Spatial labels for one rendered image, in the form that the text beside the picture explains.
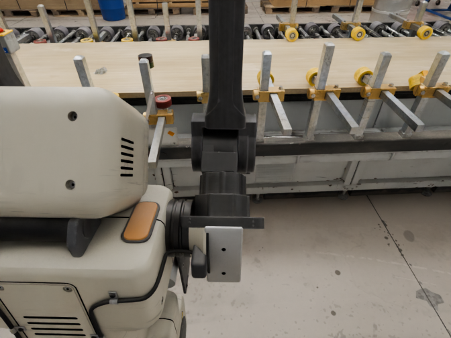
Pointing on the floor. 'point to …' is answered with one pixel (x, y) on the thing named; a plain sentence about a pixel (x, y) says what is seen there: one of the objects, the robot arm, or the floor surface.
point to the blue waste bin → (112, 9)
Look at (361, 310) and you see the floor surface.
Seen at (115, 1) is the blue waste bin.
